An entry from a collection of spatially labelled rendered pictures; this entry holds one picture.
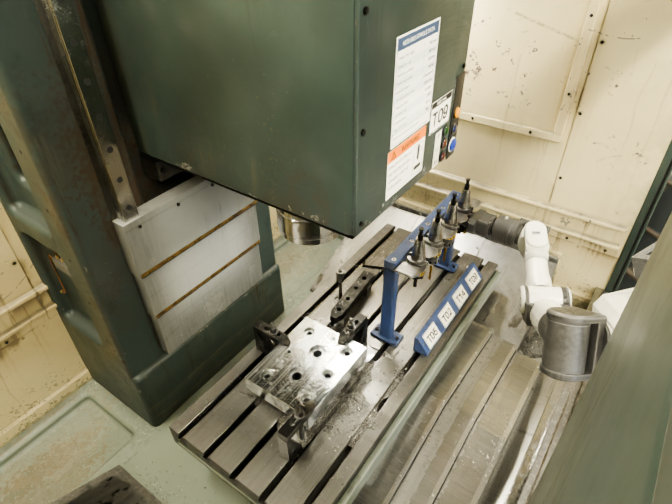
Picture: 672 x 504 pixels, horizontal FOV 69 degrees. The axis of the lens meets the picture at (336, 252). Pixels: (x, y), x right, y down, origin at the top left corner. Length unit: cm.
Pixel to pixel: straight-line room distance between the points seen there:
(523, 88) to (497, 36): 20
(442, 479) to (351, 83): 116
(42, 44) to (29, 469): 136
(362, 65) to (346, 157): 15
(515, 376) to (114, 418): 142
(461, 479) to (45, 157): 137
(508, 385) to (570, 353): 66
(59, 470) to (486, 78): 198
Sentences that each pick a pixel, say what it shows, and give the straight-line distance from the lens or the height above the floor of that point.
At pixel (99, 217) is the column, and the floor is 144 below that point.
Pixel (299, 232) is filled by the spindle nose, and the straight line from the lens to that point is 110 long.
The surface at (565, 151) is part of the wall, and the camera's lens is 194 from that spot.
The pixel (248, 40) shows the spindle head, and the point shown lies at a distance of 91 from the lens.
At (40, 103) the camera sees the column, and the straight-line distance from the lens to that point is 123.
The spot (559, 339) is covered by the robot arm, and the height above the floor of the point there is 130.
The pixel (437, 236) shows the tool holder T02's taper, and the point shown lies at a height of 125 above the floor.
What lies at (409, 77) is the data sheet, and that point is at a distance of 94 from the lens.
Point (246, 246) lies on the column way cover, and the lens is 173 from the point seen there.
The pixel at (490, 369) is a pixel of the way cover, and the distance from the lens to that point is 185.
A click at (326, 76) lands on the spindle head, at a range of 82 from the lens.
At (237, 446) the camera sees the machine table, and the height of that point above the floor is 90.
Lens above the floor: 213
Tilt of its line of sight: 38 degrees down
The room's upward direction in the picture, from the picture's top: 1 degrees counter-clockwise
